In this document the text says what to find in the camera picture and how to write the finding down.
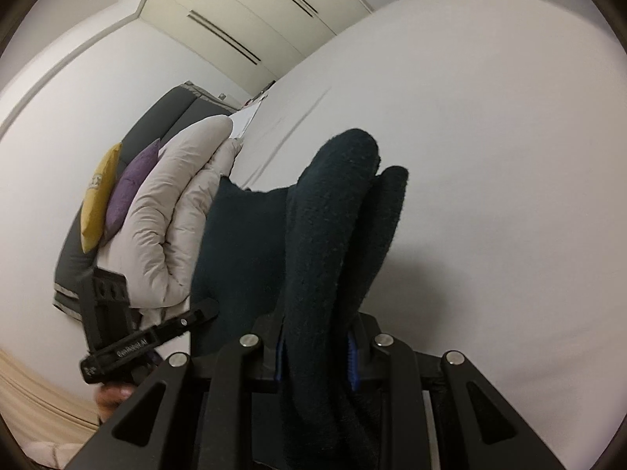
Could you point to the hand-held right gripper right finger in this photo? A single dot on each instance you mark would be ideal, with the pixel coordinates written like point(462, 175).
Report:
point(353, 360)

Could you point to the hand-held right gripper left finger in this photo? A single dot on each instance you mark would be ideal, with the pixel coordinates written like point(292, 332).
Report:
point(267, 362)

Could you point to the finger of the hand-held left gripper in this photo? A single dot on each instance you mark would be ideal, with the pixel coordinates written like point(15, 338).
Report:
point(191, 316)

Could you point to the dark teal fleece garment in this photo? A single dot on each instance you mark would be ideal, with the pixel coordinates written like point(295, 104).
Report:
point(323, 235)

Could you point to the person's left hand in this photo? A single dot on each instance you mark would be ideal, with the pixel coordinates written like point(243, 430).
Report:
point(110, 396)

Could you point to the yellow pillow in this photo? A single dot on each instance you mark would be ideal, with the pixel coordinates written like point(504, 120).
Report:
point(100, 196)

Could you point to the white puffer jacket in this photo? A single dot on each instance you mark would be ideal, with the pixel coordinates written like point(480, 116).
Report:
point(161, 205)

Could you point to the purple pillow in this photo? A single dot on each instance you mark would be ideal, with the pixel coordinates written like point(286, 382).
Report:
point(132, 176)

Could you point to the pale pink cloth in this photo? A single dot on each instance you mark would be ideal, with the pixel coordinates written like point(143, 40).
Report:
point(56, 455)

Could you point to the grey sofa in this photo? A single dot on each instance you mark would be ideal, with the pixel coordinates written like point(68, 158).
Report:
point(147, 122)

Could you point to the white paper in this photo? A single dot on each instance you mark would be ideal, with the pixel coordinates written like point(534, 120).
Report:
point(244, 120)

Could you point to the white bed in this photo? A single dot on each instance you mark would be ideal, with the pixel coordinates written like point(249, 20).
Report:
point(490, 156)

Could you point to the cream wardrobe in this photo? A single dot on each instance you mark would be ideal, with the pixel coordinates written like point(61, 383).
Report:
point(210, 0)

